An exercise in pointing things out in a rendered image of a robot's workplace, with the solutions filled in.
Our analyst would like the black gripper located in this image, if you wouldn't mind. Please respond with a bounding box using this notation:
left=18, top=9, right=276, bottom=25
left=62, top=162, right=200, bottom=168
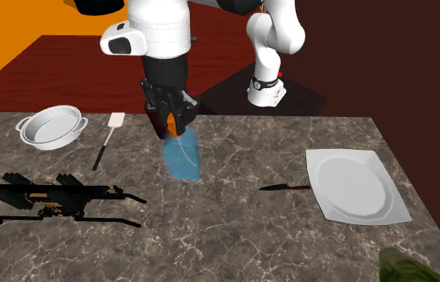
left=139, top=54, right=200, bottom=141

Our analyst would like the blue bottle with orange cap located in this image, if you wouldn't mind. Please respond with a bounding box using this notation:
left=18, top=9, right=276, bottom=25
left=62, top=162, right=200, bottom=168
left=163, top=113, right=202, bottom=182

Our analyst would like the black crossbow toy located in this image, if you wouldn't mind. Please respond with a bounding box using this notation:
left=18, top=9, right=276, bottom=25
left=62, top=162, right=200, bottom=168
left=0, top=171, right=148, bottom=229

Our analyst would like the dark green rounded object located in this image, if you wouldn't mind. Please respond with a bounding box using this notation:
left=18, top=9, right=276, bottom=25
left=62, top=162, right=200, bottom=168
left=377, top=246, right=440, bottom=282

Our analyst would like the dark robot stand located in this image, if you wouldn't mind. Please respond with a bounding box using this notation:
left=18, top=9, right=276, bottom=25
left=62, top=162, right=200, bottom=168
left=197, top=62, right=328, bottom=116

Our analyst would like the white pot with two handles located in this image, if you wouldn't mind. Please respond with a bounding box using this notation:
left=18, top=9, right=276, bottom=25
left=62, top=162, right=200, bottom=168
left=14, top=104, right=89, bottom=151

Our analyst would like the black knife with brown handle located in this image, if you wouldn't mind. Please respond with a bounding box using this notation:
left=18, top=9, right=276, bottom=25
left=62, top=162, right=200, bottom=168
left=258, top=183, right=313, bottom=192

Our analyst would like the white square plate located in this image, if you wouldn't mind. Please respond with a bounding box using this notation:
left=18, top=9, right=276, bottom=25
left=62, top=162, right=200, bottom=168
left=305, top=148, right=414, bottom=227

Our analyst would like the white spatula with black handle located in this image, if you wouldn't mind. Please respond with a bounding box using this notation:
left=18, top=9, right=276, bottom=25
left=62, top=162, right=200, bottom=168
left=91, top=111, right=127, bottom=172

